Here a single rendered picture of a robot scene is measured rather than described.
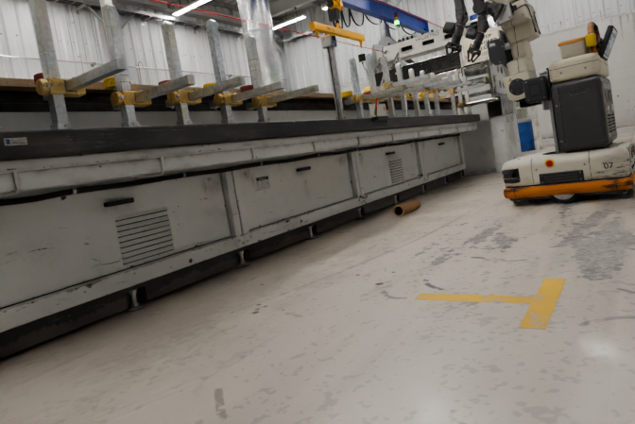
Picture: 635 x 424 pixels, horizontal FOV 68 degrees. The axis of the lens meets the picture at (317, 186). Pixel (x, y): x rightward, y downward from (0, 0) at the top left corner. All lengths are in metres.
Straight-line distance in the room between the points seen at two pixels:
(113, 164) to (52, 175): 0.21
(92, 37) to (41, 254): 9.04
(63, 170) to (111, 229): 0.42
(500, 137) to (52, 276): 4.82
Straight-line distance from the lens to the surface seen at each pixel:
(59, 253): 1.94
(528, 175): 3.06
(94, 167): 1.76
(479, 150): 5.94
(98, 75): 1.58
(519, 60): 3.27
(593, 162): 3.00
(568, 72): 3.05
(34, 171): 1.67
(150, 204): 2.14
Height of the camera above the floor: 0.47
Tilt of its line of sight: 3 degrees down
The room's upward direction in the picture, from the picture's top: 9 degrees counter-clockwise
